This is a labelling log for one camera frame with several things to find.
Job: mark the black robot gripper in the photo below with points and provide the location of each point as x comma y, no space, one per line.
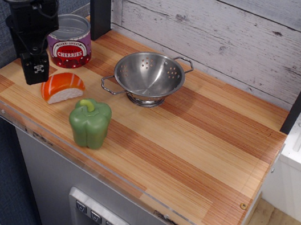
30,22

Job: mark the salmon nigiri sushi toy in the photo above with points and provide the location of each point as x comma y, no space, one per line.
61,87

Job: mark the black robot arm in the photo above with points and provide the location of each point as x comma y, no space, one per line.
30,22

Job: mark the cherries can toy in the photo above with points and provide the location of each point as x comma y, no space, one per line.
70,45

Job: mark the green bell pepper toy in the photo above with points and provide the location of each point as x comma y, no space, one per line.
89,122

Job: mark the clear acrylic table guard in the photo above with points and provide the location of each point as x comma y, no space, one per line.
196,158

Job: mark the grey toy fridge cabinet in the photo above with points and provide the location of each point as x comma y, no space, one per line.
52,176

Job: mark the water dispenser panel with buttons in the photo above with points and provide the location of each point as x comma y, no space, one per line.
86,211

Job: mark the steel colander with handles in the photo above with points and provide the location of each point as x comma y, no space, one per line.
147,77

